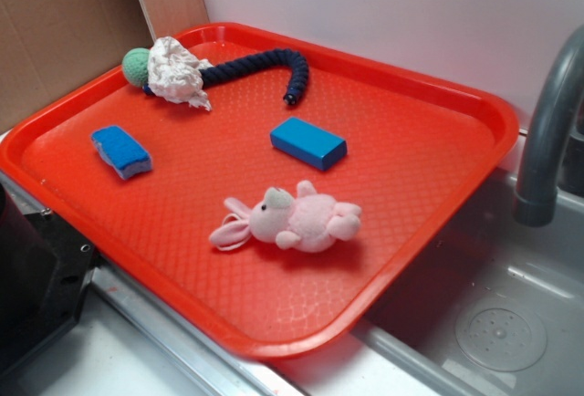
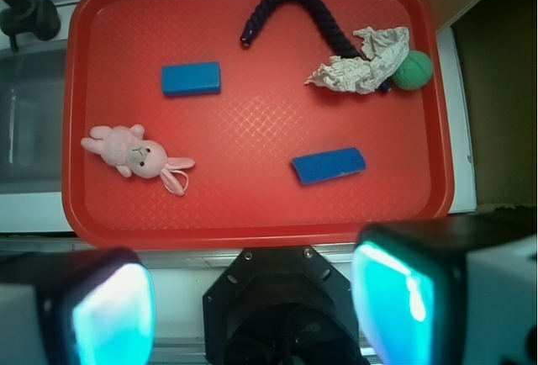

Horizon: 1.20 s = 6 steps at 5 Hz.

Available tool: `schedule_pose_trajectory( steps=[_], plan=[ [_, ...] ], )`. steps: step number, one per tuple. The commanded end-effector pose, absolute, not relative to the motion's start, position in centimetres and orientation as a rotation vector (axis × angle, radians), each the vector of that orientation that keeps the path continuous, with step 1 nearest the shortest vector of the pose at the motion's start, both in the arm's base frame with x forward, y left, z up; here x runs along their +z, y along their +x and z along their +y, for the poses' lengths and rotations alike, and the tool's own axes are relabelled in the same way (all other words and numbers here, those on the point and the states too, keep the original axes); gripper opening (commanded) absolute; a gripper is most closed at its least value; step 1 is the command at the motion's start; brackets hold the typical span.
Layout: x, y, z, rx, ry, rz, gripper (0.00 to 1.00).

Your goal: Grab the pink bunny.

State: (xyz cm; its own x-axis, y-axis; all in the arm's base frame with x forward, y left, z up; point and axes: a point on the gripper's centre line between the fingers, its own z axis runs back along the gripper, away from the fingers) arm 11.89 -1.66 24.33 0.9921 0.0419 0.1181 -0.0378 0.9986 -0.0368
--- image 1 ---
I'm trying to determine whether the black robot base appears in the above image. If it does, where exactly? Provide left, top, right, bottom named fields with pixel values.
left=1, top=187, right=95, bottom=378

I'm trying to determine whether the pink plush bunny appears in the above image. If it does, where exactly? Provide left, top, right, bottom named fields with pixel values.
left=209, top=181, right=362, bottom=254

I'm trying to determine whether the red plastic tray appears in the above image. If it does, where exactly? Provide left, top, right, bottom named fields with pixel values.
left=1, top=24, right=519, bottom=360

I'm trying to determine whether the blue rectangular block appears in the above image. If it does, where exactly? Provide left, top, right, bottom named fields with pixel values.
left=270, top=117, right=348, bottom=171

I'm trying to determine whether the crumpled white cloth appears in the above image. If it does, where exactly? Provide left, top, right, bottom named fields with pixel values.
left=147, top=36, right=213, bottom=111

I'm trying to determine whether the blue sponge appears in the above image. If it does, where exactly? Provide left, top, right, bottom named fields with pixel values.
left=90, top=125, right=153, bottom=180

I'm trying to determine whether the green knitted ball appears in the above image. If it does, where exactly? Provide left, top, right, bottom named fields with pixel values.
left=121, top=47, right=150, bottom=88

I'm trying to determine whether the grey plastic sink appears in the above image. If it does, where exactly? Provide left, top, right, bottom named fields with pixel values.
left=275, top=145, right=583, bottom=395

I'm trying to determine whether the grey faucet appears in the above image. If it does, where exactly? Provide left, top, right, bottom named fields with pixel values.
left=513, top=27, right=583, bottom=227

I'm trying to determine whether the brown cardboard panel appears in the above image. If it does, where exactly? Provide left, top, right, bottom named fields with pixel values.
left=1, top=0, right=151, bottom=131

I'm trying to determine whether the navy blue rope toy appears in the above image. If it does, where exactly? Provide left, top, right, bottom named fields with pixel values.
left=140, top=48, right=309, bottom=106

